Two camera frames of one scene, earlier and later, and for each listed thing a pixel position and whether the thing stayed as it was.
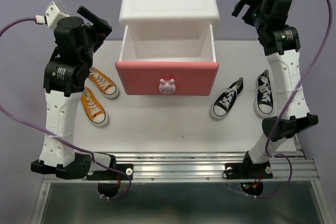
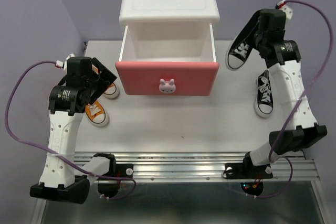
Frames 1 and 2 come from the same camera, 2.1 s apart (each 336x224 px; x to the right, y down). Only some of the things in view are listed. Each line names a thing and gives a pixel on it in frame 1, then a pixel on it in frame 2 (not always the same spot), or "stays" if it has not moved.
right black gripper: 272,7 to 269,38
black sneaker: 222,106 to 243,43
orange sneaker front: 94,110 stays
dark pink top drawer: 185,52 stays
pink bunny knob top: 167,88 stays
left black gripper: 102,25 to 106,78
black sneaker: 263,104 stays
